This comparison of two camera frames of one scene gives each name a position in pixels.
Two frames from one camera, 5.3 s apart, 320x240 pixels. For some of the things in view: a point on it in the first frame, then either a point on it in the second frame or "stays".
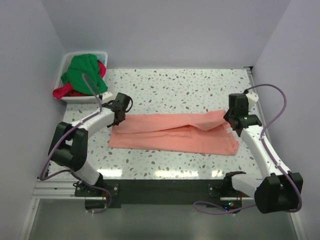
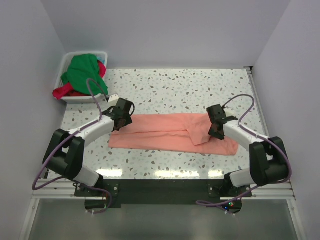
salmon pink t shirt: x=205 y=133 stays
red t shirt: x=68 y=90 stays
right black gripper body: x=228 y=115 -> x=216 y=134
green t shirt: x=87 y=64 stays
